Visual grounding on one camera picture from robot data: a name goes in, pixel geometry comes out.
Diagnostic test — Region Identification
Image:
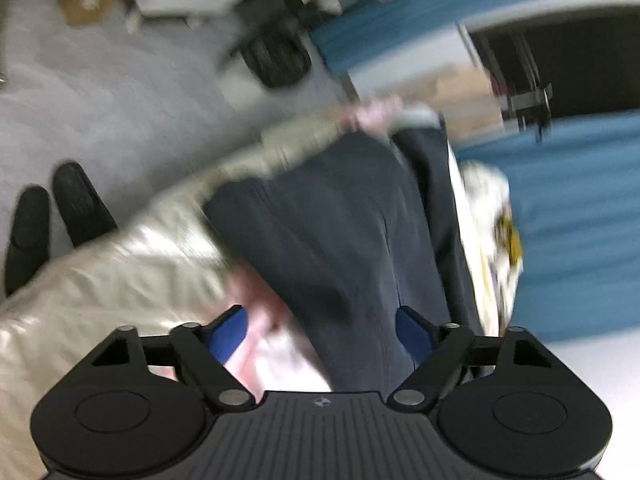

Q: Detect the white clothes pile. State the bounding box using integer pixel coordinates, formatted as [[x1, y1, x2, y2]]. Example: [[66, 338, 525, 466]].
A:
[[450, 160, 523, 337]]

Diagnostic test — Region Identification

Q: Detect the blue curtain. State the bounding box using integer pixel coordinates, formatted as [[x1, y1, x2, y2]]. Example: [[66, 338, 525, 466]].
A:
[[457, 110, 639, 342], [310, 0, 527, 75]]

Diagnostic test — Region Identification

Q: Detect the left black shoe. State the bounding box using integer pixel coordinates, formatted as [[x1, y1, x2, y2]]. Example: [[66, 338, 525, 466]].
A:
[[4, 185, 51, 297]]

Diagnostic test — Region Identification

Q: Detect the dark navy garment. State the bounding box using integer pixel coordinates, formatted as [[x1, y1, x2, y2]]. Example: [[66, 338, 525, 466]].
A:
[[203, 128, 482, 393]]

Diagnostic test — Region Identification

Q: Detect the beige black chair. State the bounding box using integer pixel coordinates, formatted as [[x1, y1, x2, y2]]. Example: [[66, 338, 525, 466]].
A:
[[218, 0, 346, 90]]

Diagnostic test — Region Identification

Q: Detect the pastel rainbow bed sheet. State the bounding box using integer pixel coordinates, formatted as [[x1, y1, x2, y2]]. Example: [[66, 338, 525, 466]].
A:
[[1, 110, 341, 479]]

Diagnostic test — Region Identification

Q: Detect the mustard yellow garment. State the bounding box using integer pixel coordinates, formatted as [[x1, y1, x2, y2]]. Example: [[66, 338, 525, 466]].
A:
[[495, 214, 523, 268]]

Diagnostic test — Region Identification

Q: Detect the blue right curtain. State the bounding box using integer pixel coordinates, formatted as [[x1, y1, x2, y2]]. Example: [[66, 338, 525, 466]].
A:
[[457, 110, 639, 342]]

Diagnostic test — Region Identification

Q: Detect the blue left curtain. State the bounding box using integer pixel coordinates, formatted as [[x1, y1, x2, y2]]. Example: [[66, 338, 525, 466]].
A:
[[310, 0, 527, 75]]

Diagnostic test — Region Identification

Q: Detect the dark window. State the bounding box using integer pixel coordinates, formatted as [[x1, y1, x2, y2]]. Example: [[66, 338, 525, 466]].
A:
[[471, 8, 639, 130]]

